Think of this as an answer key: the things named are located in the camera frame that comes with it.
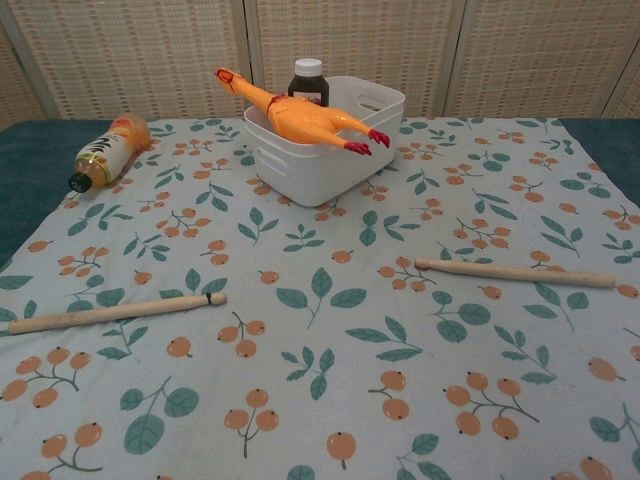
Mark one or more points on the yellow rubber chicken toy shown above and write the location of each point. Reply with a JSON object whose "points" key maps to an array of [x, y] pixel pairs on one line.
{"points": [[300, 120]]}

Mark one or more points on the floral print tablecloth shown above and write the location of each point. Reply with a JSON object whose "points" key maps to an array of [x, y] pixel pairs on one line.
{"points": [[320, 250]]}

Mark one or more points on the white plastic storage basket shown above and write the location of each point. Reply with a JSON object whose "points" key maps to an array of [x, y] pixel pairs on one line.
{"points": [[310, 175]]}

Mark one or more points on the orange juice bottle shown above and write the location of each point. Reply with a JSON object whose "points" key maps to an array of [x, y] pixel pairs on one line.
{"points": [[107, 150]]}

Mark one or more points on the brown bottle with white cap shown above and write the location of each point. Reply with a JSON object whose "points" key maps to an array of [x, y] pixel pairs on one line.
{"points": [[308, 85]]}

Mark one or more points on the wooden stick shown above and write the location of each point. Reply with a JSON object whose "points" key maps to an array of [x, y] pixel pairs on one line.
{"points": [[515, 273], [120, 312]]}

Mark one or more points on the woven folding screen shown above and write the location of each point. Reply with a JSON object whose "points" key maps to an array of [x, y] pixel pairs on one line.
{"points": [[150, 50]]}

